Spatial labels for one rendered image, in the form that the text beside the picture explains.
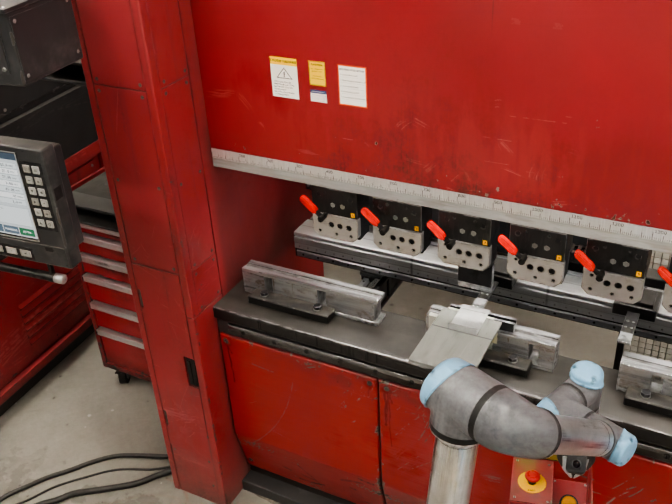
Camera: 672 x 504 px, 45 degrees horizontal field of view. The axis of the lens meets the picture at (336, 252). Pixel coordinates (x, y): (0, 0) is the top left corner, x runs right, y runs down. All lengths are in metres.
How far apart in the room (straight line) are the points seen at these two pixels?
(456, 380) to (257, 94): 1.15
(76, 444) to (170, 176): 1.60
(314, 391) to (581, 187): 1.13
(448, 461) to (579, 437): 0.26
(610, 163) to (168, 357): 1.59
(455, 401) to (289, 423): 1.41
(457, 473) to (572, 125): 0.87
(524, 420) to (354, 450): 1.36
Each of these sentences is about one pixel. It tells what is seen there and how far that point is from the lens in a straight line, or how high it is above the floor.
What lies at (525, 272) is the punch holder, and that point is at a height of 1.20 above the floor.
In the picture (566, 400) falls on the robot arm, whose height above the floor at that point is 1.17.
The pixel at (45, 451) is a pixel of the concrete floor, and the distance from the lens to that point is 3.68.
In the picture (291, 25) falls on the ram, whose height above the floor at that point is 1.81.
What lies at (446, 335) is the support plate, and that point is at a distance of 2.32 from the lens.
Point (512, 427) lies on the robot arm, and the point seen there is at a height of 1.39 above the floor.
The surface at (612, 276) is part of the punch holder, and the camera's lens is 2.18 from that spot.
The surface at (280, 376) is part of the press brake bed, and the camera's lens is 2.74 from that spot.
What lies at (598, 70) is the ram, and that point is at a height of 1.77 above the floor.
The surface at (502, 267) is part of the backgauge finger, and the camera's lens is 2.56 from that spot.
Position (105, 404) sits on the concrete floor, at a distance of 3.81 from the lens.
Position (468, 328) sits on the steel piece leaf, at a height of 1.02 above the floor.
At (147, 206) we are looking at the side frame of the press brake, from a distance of 2.51.
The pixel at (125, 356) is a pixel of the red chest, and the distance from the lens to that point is 3.68.
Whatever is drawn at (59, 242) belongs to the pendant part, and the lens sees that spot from 2.31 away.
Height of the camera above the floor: 2.41
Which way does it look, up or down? 31 degrees down
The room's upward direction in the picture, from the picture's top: 3 degrees counter-clockwise
